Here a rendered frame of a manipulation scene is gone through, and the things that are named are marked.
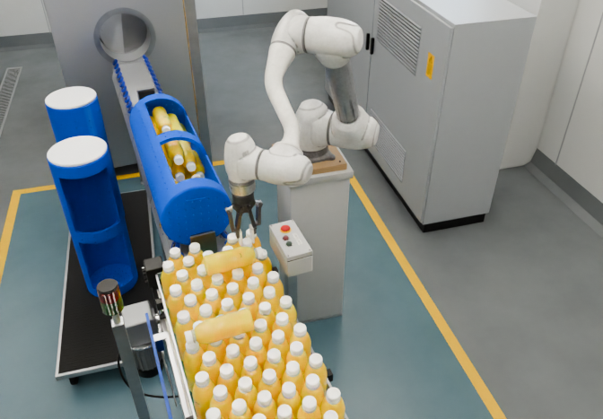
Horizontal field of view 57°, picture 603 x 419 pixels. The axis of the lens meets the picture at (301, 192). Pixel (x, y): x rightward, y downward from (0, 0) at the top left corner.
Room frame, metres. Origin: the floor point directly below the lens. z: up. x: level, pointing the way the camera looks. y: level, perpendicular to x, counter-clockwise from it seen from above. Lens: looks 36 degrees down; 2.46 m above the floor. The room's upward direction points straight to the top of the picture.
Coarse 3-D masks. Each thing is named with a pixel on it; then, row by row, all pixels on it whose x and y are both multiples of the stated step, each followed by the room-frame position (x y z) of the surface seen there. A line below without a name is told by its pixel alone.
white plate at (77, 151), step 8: (80, 136) 2.46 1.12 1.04; (88, 136) 2.46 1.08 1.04; (56, 144) 2.38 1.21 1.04; (64, 144) 2.38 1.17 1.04; (72, 144) 2.38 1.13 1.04; (80, 144) 2.38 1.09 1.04; (88, 144) 2.38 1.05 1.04; (96, 144) 2.38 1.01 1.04; (104, 144) 2.38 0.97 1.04; (48, 152) 2.31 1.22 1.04; (56, 152) 2.31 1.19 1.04; (64, 152) 2.31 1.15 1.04; (72, 152) 2.31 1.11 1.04; (80, 152) 2.31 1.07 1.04; (88, 152) 2.31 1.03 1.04; (96, 152) 2.31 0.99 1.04; (104, 152) 2.32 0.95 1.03; (48, 160) 2.25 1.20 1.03; (56, 160) 2.24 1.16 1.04; (64, 160) 2.24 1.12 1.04; (72, 160) 2.24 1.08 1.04; (80, 160) 2.24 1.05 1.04; (88, 160) 2.24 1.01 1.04
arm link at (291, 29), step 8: (288, 16) 2.03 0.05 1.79; (296, 16) 2.02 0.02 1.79; (304, 16) 2.01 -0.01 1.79; (280, 24) 2.01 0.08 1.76; (288, 24) 2.00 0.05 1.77; (296, 24) 1.98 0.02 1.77; (304, 24) 1.97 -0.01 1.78; (280, 32) 1.97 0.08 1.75; (288, 32) 1.96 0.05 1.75; (296, 32) 1.96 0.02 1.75; (304, 32) 1.95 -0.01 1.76; (272, 40) 1.96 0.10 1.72; (280, 40) 1.94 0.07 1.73; (288, 40) 1.94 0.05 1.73; (296, 40) 1.95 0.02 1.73; (296, 48) 1.95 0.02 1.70; (304, 48) 1.95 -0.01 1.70
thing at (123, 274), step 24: (72, 168) 2.20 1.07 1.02; (96, 168) 2.25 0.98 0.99; (72, 192) 2.40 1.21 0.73; (96, 192) 2.47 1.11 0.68; (72, 216) 2.36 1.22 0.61; (96, 216) 2.46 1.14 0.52; (120, 216) 2.32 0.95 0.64; (96, 240) 2.20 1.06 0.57; (120, 240) 2.46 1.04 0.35; (96, 264) 2.42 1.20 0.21; (120, 264) 2.46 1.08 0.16; (120, 288) 2.22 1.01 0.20
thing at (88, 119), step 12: (96, 96) 2.95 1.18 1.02; (48, 108) 2.81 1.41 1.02; (84, 108) 2.82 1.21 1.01; (96, 108) 2.89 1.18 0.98; (60, 120) 2.78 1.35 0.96; (72, 120) 2.78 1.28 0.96; (84, 120) 2.81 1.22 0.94; (96, 120) 2.87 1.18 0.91; (60, 132) 2.78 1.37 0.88; (72, 132) 2.78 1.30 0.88; (84, 132) 2.80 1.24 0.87; (96, 132) 2.85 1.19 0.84; (108, 144) 2.94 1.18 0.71
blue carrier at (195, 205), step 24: (168, 96) 2.54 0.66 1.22; (144, 120) 2.31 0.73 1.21; (144, 144) 2.15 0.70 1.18; (192, 144) 2.39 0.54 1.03; (144, 168) 2.04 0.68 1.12; (168, 168) 1.89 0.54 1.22; (168, 192) 1.75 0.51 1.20; (192, 192) 1.73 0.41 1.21; (216, 192) 1.77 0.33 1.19; (168, 216) 1.69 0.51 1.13; (192, 216) 1.73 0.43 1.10; (216, 216) 1.77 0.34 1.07
